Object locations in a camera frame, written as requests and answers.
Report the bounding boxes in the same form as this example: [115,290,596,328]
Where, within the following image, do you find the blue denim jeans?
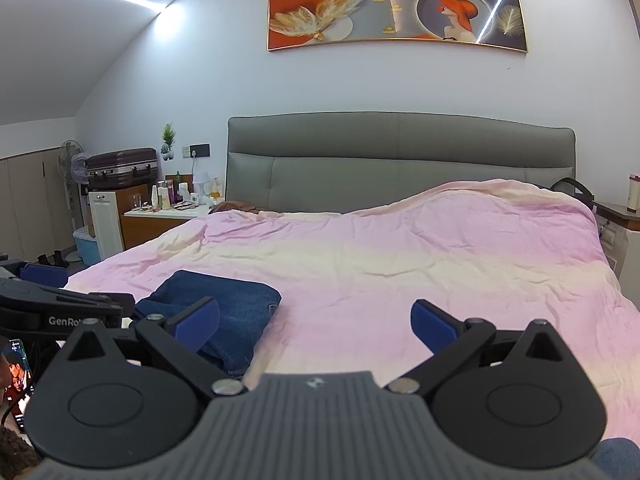
[134,270,281,378]

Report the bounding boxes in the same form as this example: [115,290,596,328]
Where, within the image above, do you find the smartphone with lit screen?
[2,339,34,434]

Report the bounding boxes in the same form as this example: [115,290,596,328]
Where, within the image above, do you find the blue plastic bin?
[73,226,101,266]

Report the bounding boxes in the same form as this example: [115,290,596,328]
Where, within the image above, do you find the beige wardrobe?
[1,148,75,261]

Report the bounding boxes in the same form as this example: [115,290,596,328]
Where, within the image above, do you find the white narrow cabinet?
[89,192,124,260]

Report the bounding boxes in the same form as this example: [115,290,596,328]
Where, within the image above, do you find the wooden left nightstand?
[116,185,213,249]

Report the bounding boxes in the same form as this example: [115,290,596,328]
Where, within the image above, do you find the wooden nightstand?
[596,203,640,308]
[116,185,213,249]

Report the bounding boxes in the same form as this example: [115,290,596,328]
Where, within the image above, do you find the standing electric fan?
[56,140,89,231]

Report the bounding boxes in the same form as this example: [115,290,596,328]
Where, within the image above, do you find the dark brown suitcase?
[86,148,158,191]

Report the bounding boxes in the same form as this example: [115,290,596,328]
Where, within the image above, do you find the wooden right nightstand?
[596,203,640,308]

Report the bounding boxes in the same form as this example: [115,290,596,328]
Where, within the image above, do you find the pink cream duvet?
[68,180,639,440]

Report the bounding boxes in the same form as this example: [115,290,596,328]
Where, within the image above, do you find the small green potted plant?
[160,124,176,160]

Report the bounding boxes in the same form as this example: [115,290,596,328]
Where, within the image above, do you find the white table lamp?
[193,170,210,205]

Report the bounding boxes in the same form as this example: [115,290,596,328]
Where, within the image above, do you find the brown pillow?
[209,200,265,214]

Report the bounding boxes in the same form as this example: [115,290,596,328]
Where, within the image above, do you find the white red bottle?
[626,174,640,212]

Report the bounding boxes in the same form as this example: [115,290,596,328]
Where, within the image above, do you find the grey upholstered headboard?
[226,112,577,212]

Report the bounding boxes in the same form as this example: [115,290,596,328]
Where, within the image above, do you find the black bag handle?
[550,177,594,211]

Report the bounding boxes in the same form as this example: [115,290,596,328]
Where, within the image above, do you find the black wall socket panel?
[190,143,210,158]

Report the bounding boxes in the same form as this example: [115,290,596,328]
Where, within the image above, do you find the orange grey wall painting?
[267,0,528,53]

